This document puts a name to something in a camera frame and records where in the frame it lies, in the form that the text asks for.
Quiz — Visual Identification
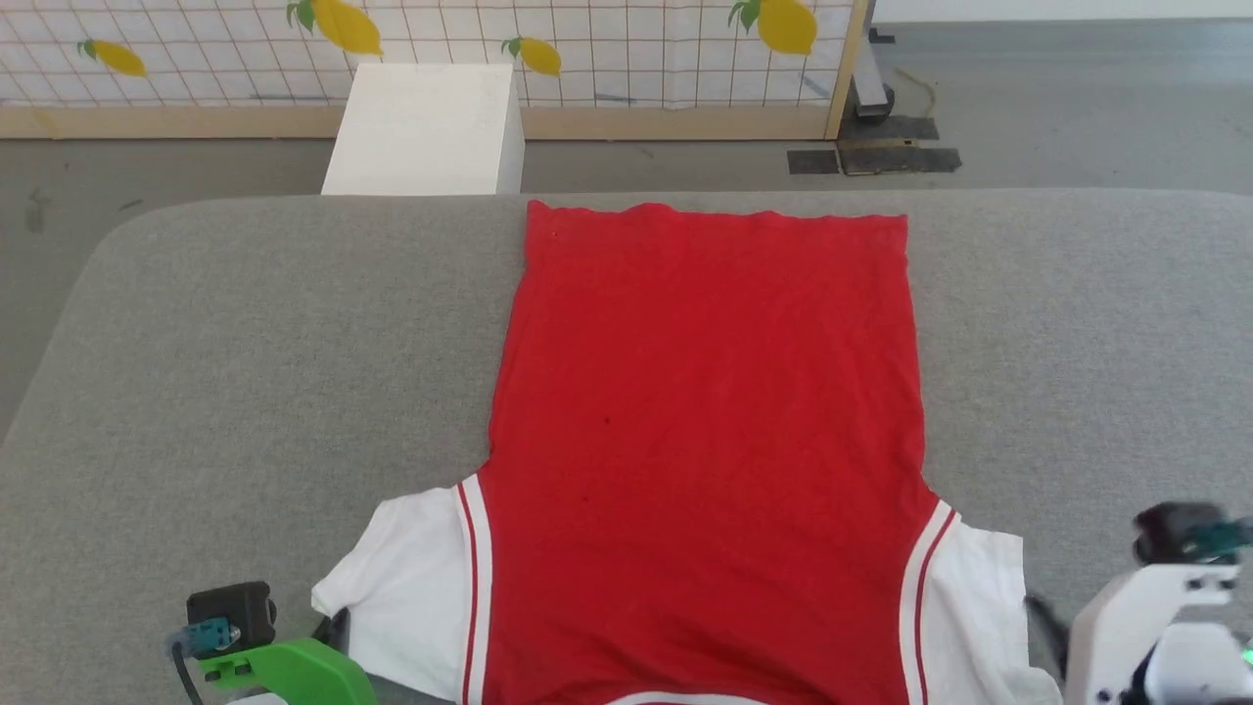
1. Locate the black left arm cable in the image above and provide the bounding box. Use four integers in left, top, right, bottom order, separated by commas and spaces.
167, 632, 209, 705

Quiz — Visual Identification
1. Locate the dark floor tape patch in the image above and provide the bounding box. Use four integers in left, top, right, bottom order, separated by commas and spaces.
837, 116, 940, 142

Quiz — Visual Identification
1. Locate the white box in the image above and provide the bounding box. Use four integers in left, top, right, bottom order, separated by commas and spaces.
320, 63, 526, 197

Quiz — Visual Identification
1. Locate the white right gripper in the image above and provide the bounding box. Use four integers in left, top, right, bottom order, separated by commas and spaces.
1023, 563, 1239, 705

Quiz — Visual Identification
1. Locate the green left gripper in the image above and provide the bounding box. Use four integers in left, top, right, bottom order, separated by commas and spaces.
196, 606, 379, 705

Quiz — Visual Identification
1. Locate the red jersey with white sleeves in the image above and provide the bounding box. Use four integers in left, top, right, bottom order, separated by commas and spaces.
310, 199, 1065, 705

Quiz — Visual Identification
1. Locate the long black floor tape patch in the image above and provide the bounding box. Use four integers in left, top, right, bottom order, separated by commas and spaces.
839, 144, 963, 178

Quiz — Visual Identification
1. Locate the lemon print wooden frame screen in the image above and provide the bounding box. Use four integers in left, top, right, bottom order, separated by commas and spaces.
0, 0, 874, 141

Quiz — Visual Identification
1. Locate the thin yellowish floor cable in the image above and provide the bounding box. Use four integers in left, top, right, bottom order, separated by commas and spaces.
894, 66, 939, 118

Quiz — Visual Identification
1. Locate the grey metal stand leg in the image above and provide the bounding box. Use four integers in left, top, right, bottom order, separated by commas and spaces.
848, 0, 898, 124

